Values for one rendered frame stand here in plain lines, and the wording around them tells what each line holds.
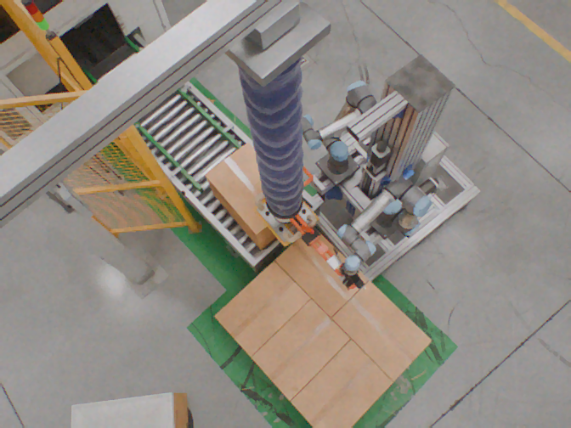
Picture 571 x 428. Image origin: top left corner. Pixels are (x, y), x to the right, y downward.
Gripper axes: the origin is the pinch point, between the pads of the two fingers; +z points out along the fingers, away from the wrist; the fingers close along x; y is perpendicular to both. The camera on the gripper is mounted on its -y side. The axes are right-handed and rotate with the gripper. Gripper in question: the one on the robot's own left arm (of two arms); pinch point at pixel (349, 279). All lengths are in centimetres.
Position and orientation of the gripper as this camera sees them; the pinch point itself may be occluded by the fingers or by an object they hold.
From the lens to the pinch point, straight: 295.5
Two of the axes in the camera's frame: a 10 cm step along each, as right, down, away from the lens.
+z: 0.4, 3.5, 9.4
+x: -7.9, 5.9, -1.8
